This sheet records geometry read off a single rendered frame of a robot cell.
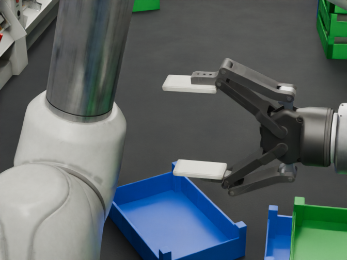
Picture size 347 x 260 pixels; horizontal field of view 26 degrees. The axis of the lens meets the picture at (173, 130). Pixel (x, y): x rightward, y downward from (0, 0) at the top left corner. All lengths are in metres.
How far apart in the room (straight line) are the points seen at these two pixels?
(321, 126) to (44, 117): 0.40
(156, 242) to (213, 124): 0.57
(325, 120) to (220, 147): 1.11
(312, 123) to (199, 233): 0.81
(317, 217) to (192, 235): 0.30
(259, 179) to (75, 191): 0.24
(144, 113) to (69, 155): 1.13
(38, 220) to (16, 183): 0.06
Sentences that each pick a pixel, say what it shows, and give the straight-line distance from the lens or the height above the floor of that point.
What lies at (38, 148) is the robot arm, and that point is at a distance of 1.09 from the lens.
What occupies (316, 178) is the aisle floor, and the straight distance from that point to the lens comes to 1.93.
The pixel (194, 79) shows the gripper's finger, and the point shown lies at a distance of 0.95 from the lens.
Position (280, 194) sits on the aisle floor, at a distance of 1.85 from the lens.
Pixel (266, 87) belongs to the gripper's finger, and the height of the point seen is 0.62.
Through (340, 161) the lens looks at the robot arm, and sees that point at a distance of 0.93.
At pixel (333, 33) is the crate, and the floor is 0.09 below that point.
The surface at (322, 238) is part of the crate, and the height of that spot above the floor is 0.10.
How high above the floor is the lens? 1.02
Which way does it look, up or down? 29 degrees down
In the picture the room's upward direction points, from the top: straight up
